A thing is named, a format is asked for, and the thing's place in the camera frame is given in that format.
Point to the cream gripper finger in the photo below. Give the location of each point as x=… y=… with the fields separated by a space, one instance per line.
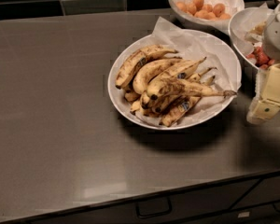
x=262 y=110

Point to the small lower left banana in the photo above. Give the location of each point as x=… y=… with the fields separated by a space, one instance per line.
x=130 y=95

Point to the white bowl with bananas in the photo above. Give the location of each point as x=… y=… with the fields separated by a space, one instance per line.
x=121 y=100

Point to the orange fruit pile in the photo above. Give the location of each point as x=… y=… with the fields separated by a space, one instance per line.
x=201 y=10

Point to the white bowl with oranges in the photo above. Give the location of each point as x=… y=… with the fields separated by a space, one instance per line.
x=232 y=6

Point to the red fruit pieces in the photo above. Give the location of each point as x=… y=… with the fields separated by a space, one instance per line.
x=259 y=58

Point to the white bowl with mixed fruit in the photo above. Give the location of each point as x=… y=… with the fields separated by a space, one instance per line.
x=246 y=29

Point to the middle curved spotted banana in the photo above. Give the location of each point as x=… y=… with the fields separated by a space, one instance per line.
x=149 y=71

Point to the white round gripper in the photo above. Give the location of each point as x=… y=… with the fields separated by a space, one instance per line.
x=277 y=36

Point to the lower banana with sticker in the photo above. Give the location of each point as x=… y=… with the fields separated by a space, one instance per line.
x=178 y=110

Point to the left drawer handle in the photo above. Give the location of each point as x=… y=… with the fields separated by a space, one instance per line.
x=156 y=207

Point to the banana with blue sticker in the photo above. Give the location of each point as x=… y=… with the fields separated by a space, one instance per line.
x=179 y=70

